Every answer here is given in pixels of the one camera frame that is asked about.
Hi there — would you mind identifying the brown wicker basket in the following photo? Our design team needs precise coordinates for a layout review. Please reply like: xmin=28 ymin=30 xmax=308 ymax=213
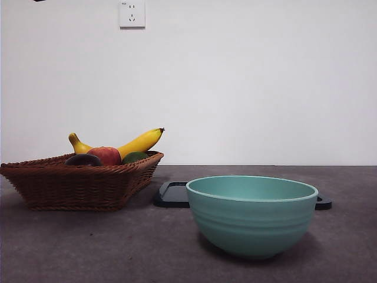
xmin=0 ymin=151 xmax=164 ymax=212

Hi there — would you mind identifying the black rectangular tray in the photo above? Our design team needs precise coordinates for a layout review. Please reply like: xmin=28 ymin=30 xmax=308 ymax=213
xmin=153 ymin=181 xmax=333 ymax=210

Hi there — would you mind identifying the red apple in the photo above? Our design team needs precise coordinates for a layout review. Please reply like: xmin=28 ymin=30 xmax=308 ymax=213
xmin=87 ymin=146 xmax=123 ymax=166

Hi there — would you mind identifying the yellow banana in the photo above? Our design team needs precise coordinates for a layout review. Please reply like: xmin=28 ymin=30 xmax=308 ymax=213
xmin=68 ymin=127 xmax=165 ymax=162

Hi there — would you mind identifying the green round fruit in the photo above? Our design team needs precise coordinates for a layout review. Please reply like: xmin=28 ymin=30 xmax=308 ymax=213
xmin=121 ymin=151 xmax=150 ymax=165

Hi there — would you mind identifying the teal ribbed bowl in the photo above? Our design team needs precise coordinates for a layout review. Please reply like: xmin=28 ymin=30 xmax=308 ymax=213
xmin=186 ymin=175 xmax=319 ymax=260

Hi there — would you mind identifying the dark purple plum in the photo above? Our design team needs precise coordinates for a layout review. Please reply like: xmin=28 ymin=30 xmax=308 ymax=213
xmin=64 ymin=153 xmax=102 ymax=167

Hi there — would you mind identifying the white wall power socket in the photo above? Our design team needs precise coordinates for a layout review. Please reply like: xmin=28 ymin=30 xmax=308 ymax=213
xmin=119 ymin=1 xmax=146 ymax=29

